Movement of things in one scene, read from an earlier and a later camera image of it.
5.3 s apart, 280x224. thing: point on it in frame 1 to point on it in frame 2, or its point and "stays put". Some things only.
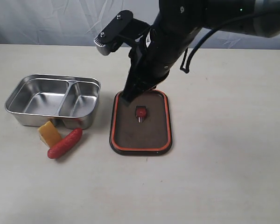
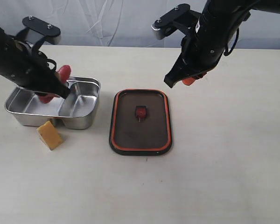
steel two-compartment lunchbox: [70, 101] stays put
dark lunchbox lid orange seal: [143, 128] stays put
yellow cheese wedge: [49, 134] stays put
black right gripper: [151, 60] to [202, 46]
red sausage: [65, 144] to [64, 72]
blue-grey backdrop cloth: [76, 23] stays put
